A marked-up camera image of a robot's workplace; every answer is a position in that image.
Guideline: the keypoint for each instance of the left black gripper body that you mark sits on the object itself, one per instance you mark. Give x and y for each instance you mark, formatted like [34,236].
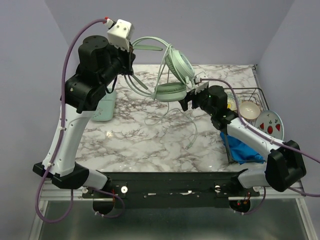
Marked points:
[120,62]

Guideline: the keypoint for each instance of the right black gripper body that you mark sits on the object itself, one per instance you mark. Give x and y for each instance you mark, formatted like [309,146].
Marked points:
[195,97]

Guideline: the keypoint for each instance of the mint green wired headphones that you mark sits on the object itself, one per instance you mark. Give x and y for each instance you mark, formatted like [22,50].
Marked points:
[177,64]

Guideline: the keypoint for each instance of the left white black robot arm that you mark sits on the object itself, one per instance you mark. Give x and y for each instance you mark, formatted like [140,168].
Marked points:
[100,63]

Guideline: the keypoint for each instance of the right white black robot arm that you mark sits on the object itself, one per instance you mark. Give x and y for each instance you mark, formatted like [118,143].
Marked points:
[284,162]

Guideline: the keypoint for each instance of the patterned yellow centre bowl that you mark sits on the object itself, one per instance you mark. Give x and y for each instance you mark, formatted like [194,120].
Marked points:
[231,101]

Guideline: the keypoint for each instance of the cream plain bowl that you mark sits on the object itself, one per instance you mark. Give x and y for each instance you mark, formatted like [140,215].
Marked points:
[249,110]

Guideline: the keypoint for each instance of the mint green rectangular tray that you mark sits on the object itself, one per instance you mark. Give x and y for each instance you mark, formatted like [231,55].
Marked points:
[105,108]

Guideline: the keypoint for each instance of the blue cloth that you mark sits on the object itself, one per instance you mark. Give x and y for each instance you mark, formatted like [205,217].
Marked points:
[239,151]

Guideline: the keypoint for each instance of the blue plate with red fruit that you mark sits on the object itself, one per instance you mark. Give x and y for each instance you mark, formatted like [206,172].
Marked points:
[270,123]

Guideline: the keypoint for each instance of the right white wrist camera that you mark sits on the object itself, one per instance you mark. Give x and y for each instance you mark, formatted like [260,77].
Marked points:
[201,88]

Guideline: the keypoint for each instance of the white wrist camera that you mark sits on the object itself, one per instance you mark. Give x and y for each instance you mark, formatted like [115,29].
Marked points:
[201,88]
[119,33]

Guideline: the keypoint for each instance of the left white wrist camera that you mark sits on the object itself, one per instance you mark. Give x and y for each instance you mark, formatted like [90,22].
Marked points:
[119,33]

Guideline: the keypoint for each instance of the black wire dish rack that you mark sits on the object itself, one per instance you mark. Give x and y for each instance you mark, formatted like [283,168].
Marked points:
[256,96]

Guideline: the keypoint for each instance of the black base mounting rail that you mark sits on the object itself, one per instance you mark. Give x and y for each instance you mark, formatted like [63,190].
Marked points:
[141,190]

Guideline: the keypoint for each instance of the aluminium extrusion frame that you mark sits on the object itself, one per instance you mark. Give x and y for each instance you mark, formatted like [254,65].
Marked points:
[49,192]

